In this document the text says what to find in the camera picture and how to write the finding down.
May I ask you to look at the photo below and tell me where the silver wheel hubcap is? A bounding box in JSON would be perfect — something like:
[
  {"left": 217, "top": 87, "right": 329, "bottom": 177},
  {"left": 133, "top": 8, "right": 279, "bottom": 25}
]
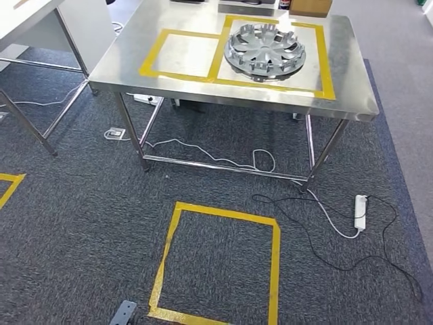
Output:
[{"left": 223, "top": 23, "right": 307, "bottom": 83}]

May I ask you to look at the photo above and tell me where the steel workbench table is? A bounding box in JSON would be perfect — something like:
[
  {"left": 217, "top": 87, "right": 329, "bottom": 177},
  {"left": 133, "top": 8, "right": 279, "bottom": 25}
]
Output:
[{"left": 88, "top": 0, "right": 380, "bottom": 194}]

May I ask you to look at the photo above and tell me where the white power strip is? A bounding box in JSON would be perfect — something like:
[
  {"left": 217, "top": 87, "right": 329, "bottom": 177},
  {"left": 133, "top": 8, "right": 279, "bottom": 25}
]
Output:
[
  {"left": 133, "top": 93, "right": 164, "bottom": 107},
  {"left": 353, "top": 194, "right": 369, "bottom": 233}
]

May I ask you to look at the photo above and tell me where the white floor socket box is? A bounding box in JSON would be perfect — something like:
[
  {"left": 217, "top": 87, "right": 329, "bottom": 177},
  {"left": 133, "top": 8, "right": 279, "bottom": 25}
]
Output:
[{"left": 103, "top": 127, "right": 127, "bottom": 142}]

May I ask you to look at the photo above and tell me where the yellow floor tape square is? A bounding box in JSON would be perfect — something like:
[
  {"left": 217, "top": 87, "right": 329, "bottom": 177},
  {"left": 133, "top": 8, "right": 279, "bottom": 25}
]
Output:
[{"left": 148, "top": 201, "right": 282, "bottom": 325}]

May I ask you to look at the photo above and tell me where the brown cardboard box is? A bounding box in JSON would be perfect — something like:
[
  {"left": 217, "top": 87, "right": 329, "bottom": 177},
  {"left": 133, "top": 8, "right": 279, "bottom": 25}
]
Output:
[{"left": 288, "top": 0, "right": 333, "bottom": 19}]

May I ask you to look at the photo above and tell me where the white desk with metal legs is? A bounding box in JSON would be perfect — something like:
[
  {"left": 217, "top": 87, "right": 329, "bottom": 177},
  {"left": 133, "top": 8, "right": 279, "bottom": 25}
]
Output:
[{"left": 0, "top": 0, "right": 118, "bottom": 158}]

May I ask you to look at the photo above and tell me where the white furniture block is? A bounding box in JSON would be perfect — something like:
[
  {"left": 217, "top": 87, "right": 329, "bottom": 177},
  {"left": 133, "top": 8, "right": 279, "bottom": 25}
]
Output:
[{"left": 422, "top": 0, "right": 433, "bottom": 28}]

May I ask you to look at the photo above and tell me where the small yellow tape frame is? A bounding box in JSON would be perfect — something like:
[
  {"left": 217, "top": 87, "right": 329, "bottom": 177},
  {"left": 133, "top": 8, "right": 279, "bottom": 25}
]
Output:
[{"left": 138, "top": 27, "right": 225, "bottom": 85}]

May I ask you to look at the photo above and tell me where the large yellow tape frame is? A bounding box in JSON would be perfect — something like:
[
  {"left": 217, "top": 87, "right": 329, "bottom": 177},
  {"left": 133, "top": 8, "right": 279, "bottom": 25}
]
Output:
[{"left": 207, "top": 14, "right": 336, "bottom": 102}]

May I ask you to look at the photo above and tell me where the black floor cable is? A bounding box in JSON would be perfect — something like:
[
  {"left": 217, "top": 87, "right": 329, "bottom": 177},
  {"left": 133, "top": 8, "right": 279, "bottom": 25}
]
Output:
[{"left": 251, "top": 192, "right": 424, "bottom": 305}]

